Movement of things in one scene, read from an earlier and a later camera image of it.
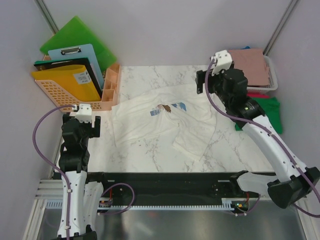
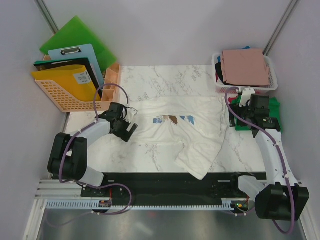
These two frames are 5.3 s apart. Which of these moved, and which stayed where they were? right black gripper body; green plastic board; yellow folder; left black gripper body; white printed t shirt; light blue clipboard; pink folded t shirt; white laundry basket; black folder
Moved: left black gripper body; right black gripper body; white printed t shirt
Stayed: pink folded t shirt; white laundry basket; light blue clipboard; yellow folder; black folder; green plastic board
